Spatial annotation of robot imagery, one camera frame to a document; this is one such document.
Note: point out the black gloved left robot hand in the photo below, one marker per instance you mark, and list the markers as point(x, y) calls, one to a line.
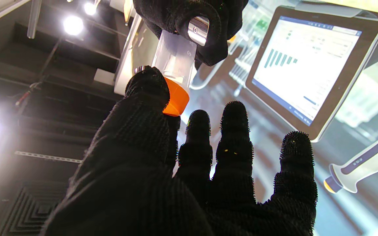
point(136, 183)

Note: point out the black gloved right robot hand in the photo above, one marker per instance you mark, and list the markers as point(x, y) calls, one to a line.
point(215, 42)

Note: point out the clear plastic centrifuge tube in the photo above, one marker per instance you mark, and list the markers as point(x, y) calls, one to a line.
point(176, 55)

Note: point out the black square vent grille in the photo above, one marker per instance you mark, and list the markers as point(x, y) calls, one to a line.
point(34, 209)

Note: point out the printed laboratory backdrop poster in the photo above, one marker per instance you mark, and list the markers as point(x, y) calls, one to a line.
point(307, 98)

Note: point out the bright studio lamp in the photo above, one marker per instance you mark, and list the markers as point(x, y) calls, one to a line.
point(73, 25)
point(90, 8)

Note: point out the printed side panel on frame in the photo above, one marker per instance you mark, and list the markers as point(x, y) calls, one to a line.
point(133, 49)

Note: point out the perforated metal rail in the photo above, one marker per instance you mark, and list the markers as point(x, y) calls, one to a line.
point(48, 157)

